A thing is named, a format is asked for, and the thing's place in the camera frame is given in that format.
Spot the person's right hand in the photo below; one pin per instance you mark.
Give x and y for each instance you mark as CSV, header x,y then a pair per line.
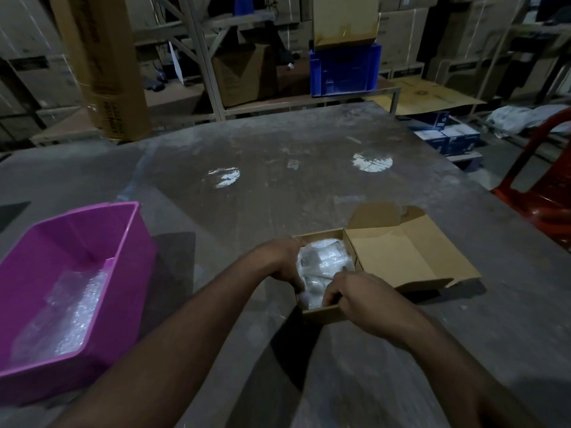
x,y
374,303

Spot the person's left hand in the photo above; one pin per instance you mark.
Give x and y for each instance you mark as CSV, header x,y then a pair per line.
x,y
281,262

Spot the bubble-wrapped items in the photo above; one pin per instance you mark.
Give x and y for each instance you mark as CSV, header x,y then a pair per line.
x,y
325,256

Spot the small brown cardboard box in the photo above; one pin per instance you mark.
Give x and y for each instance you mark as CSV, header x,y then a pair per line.
x,y
401,249

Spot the pile of bubble wrap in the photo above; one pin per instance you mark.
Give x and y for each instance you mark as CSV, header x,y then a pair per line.
x,y
62,320

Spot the person's left forearm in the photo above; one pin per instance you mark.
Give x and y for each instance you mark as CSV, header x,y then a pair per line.
x,y
169,352

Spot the person's right forearm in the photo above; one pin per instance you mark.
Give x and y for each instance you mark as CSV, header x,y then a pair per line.
x,y
468,378

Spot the blue and white product box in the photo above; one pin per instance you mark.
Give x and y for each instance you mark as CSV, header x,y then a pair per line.
x,y
432,143
461,140

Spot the dark blue product box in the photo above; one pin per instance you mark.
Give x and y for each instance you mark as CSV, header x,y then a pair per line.
x,y
430,121

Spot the flattened printed cardboard sheet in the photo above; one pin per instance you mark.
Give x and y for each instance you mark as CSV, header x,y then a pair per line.
x,y
426,95

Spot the flat cardboard sheet with tape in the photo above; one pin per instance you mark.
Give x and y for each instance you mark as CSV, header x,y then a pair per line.
x,y
345,19

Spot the tall narrow cardboard carton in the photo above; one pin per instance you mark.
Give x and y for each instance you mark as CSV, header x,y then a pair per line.
x,y
107,66

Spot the pink plastic bin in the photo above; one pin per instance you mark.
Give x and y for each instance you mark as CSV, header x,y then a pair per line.
x,y
129,280

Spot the open brown carton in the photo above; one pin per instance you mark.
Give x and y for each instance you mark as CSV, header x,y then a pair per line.
x,y
243,77

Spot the red plastic chair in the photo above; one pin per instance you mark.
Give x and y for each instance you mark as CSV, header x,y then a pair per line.
x,y
544,196

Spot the blue plastic crate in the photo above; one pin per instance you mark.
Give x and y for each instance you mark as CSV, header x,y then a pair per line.
x,y
345,71

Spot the grey metal storage rack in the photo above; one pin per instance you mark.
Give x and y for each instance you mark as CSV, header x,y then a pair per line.
x,y
203,62

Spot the small dark object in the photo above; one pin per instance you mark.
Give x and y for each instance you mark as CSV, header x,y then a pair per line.
x,y
156,82

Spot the white paper sheet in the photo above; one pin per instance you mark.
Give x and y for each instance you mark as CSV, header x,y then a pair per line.
x,y
177,62

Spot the white plastic bag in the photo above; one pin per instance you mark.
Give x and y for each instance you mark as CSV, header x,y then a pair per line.
x,y
517,120

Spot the small blue bin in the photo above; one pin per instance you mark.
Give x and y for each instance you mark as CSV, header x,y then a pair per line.
x,y
243,6

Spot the metal frame table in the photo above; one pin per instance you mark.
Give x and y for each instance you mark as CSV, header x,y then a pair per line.
x,y
526,28

